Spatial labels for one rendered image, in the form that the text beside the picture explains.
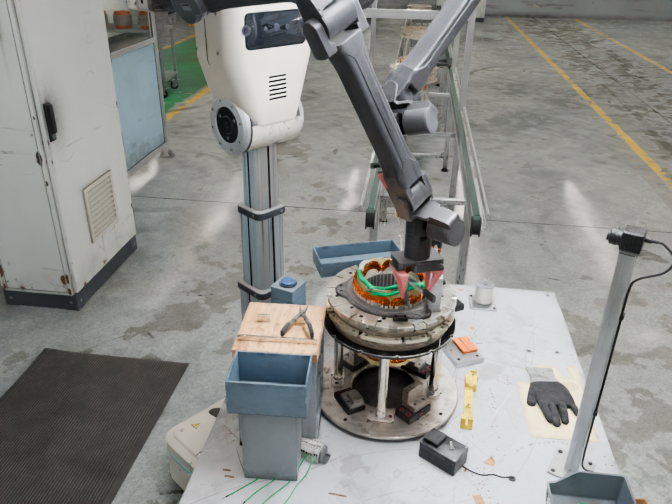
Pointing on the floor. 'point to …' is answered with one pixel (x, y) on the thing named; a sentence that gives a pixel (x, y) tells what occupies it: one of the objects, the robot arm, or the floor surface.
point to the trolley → (172, 53)
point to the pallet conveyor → (475, 222)
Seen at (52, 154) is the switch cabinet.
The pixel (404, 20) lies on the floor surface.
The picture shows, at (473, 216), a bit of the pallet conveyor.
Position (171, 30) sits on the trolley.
